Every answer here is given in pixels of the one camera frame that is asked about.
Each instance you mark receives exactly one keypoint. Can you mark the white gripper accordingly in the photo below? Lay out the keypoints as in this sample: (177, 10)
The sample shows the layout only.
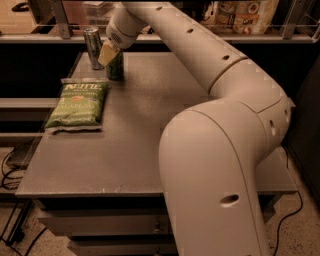
(120, 32)

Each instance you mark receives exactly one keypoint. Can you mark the green soda can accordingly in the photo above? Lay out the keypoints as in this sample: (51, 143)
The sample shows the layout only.
(115, 68)

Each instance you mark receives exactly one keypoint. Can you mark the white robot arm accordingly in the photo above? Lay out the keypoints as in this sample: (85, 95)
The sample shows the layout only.
(208, 154)

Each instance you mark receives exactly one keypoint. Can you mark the silver redbull can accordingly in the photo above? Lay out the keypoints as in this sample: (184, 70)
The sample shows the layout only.
(93, 44)

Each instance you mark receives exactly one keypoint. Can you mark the clear plastic container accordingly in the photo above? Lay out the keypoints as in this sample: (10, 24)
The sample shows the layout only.
(98, 13)

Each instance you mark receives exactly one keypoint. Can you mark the grey metal railing shelf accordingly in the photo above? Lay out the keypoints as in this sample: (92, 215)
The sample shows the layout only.
(15, 28)

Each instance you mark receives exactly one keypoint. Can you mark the green jalapeno chips bag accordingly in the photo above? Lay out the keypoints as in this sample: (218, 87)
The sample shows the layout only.
(80, 105)

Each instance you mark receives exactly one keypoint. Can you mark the upper grey drawer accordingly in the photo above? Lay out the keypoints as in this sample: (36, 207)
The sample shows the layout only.
(109, 216)

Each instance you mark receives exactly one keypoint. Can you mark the grey drawer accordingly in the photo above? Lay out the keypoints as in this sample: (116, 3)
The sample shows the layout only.
(109, 216)
(141, 245)

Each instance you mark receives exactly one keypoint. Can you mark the lower grey drawer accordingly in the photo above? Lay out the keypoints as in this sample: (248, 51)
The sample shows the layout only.
(141, 245)

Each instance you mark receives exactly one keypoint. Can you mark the snack bag behind rail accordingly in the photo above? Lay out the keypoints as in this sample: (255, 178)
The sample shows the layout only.
(246, 17)

